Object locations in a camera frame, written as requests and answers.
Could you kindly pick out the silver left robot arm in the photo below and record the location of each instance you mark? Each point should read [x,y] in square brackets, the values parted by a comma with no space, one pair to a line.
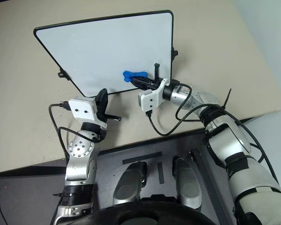
[78,164]

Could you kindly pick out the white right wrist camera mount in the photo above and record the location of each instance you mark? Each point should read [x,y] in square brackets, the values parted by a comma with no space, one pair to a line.
[151,98]

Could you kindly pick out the white whiteboard with black frame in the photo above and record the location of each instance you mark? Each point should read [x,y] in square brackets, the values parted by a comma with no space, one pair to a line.
[103,51]

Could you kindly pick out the black metal floor rail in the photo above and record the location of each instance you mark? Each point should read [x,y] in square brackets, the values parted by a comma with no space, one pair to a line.
[199,160]

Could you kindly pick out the blue bone-shaped eraser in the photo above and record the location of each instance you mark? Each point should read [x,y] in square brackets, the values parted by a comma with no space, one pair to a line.
[135,74]

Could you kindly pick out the silver grey rounded robot foot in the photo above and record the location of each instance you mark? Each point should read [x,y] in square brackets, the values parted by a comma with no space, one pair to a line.
[128,185]
[186,185]

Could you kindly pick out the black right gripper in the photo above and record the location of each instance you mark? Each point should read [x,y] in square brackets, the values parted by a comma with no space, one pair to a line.
[154,84]

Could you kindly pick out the black zip tie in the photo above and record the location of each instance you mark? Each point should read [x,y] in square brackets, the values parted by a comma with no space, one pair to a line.
[228,98]

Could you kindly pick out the short dark tape strip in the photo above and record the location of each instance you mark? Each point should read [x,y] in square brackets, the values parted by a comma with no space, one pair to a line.
[160,173]

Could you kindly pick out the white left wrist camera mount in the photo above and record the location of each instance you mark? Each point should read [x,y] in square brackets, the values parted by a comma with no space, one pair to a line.
[83,109]

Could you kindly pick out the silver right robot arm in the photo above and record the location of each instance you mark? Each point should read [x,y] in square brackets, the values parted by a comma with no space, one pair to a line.
[227,140]

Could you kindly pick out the long dark tape strip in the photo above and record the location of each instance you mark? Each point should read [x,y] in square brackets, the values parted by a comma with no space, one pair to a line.
[141,158]

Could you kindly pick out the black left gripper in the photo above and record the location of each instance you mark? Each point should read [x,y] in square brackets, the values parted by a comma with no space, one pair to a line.
[101,113]

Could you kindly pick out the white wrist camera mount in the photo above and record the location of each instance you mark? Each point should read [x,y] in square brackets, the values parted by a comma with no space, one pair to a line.
[83,109]
[151,98]

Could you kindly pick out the black rounded robot body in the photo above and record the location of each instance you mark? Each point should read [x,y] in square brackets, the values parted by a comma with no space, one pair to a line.
[150,213]

